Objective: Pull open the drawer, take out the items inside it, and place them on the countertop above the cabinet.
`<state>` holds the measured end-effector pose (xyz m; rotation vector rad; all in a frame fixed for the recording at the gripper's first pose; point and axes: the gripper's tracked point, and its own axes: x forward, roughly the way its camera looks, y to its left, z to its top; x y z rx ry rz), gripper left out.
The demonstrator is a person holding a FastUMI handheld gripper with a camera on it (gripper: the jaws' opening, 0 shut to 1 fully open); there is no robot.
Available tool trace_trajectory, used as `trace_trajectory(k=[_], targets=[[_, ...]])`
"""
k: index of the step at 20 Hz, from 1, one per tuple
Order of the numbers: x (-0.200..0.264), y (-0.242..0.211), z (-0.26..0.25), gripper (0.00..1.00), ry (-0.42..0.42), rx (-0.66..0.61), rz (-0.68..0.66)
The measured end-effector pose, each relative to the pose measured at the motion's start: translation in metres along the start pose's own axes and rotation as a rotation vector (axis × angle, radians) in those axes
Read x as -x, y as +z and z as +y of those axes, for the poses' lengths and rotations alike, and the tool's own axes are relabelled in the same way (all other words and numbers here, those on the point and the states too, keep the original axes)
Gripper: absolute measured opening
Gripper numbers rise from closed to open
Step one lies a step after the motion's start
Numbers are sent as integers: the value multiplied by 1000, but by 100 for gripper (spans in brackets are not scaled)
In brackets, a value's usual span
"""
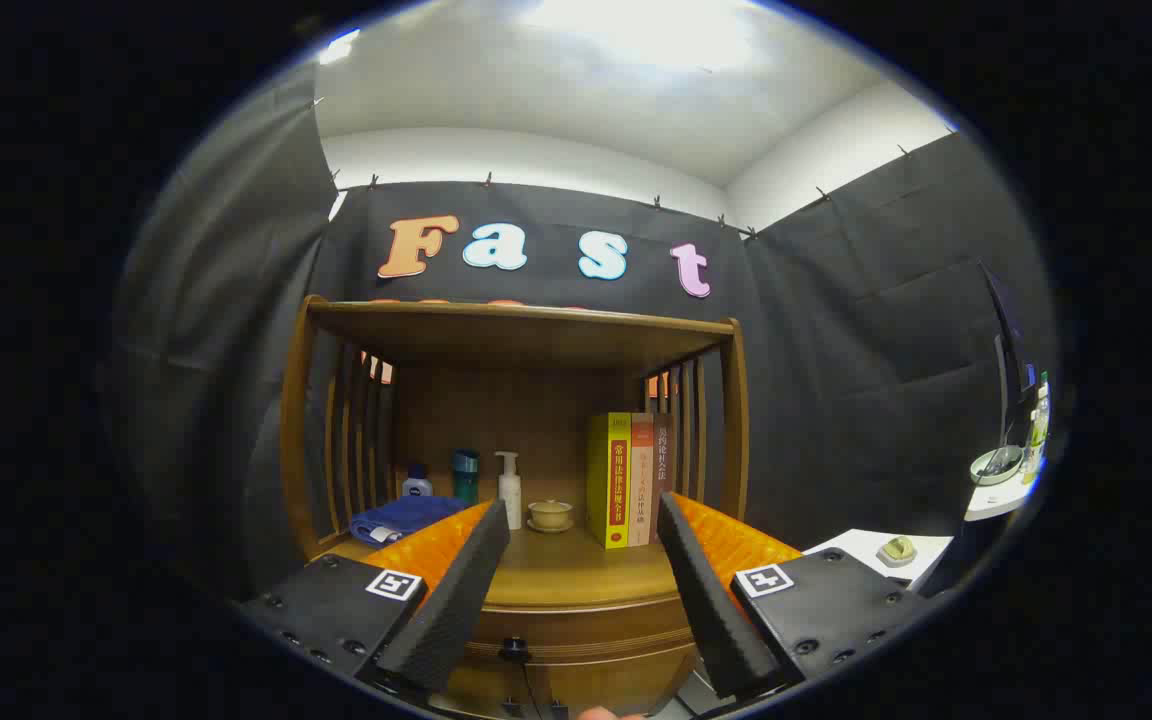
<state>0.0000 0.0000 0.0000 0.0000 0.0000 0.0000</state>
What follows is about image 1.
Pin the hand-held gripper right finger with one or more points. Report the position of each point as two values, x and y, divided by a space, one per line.
711 610

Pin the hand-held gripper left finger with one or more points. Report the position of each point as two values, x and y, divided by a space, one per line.
456 600

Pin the wooden drawer with black knob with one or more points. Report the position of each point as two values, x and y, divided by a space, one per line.
596 625

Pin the wooden countertop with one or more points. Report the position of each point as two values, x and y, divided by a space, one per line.
576 575

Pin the white side cabinet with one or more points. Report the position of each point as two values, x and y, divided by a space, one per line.
856 550

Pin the wooden cabinet with slatted shelf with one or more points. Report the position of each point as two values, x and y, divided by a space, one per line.
516 345

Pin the folded blue towel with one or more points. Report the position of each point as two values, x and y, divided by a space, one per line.
396 518

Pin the white pump bottle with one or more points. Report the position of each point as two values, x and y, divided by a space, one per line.
510 495

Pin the small white blue-capped bottle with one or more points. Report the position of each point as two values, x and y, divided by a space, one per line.
417 485

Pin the teal tumbler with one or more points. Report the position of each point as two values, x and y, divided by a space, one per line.
465 478

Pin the beige lidded teacup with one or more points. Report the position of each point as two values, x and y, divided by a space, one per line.
550 515

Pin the orange and white book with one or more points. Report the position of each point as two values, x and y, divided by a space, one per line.
641 480

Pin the brown book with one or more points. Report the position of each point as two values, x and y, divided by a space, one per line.
663 460

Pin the thick yellow book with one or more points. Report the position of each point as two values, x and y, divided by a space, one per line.
608 480

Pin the small pale green object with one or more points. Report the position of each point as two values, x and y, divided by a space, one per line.
898 550

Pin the white desk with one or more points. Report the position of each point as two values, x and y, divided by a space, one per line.
996 500

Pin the grey bowl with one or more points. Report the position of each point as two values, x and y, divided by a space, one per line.
996 465

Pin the green drink bottle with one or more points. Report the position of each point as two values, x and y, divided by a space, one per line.
1040 420

